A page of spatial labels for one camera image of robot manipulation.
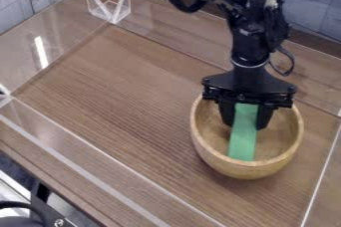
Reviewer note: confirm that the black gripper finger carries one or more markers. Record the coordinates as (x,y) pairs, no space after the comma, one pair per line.
(226,111)
(263,115)

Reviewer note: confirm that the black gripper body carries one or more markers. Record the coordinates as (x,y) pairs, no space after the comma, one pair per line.
(248,86)

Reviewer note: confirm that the wooden bowl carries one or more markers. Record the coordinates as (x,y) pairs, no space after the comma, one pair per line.
(275,147)

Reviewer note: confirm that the green stick block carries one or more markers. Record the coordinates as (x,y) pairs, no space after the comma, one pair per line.
(243,133)

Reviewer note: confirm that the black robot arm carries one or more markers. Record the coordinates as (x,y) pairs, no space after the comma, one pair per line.
(258,29)

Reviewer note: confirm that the clear acrylic tray wall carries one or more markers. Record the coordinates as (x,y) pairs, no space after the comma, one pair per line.
(93,119)

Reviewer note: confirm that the clear acrylic corner bracket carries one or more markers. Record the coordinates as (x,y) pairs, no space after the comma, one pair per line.
(109,11)

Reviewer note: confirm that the black table frame bracket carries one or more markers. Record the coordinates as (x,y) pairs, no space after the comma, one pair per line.
(24,207)

